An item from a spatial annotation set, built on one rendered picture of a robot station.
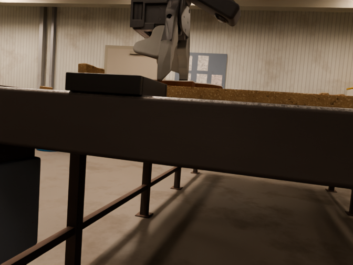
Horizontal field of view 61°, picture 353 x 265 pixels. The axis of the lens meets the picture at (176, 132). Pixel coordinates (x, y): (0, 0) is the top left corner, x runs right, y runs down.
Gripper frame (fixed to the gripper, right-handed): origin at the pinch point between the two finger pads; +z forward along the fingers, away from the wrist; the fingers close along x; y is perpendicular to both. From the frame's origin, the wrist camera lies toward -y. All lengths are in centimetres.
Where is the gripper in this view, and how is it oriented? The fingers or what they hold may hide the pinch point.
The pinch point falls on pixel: (176, 87)
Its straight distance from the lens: 48.9
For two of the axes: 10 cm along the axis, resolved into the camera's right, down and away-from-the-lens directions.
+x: -2.2, 0.5, -9.7
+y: -9.7, -0.8, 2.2
